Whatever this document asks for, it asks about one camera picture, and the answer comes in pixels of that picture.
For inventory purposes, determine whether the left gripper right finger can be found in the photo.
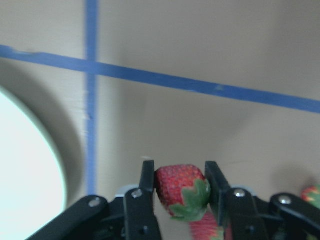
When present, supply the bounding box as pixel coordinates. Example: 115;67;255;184
204;161;231;225

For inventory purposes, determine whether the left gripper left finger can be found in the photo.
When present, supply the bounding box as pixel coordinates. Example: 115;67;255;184
139;160;155;200

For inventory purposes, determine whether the red strawberry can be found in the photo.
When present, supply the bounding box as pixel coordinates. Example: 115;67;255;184
154;164;211;222
301;184;320;209

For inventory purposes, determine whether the light green plate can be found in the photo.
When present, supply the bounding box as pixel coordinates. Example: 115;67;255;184
0;87;68;240

